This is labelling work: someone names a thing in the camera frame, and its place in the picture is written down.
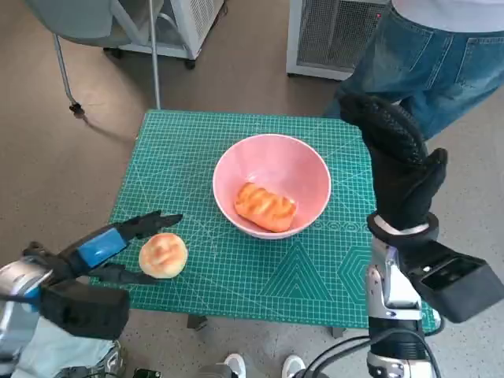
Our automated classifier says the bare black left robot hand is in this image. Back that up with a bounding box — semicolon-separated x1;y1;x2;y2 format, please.
21;209;185;286

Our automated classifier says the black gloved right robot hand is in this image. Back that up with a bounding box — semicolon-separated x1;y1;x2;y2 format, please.
339;93;449;231

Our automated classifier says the round toy bread bun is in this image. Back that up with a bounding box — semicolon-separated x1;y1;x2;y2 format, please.
138;232;189;280

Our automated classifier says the pink bowl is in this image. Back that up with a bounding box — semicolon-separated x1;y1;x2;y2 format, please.
212;134;332;240

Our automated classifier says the long braided toy bread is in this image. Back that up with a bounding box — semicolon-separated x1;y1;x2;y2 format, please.
234;181;298;233

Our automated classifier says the person in jeans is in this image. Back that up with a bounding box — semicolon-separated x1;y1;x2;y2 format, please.
322;0;504;141

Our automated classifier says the person in pale clothing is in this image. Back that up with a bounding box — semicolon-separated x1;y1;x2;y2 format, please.
0;314;128;378

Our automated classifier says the green cutting mat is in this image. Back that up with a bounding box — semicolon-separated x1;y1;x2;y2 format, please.
89;109;442;330

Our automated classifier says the white unit with mesh panel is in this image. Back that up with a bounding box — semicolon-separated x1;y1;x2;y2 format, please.
286;0;391;82

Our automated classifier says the white left robot foot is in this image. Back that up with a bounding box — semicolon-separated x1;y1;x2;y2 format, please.
223;352;248;378

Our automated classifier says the white robot foot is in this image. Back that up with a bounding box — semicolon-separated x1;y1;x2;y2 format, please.
281;354;306;378
223;352;248;378

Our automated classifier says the thin metal pole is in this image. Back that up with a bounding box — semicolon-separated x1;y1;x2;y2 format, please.
148;0;162;110

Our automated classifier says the white right robot foot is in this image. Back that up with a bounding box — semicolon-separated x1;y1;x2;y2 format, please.
281;354;306;378

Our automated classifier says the grey chair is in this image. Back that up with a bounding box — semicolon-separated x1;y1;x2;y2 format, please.
23;0;137;115

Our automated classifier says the white wheeled cabinet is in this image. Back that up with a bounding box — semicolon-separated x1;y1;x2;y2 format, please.
102;0;228;70

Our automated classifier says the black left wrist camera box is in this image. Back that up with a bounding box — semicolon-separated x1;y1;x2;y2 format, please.
38;280;131;340

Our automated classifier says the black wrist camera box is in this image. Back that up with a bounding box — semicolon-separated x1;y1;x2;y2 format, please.
401;239;504;324
38;280;131;340

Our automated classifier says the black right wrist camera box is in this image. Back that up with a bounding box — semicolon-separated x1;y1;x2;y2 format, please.
401;239;504;324

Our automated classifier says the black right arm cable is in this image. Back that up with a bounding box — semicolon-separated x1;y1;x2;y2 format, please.
305;324;444;378

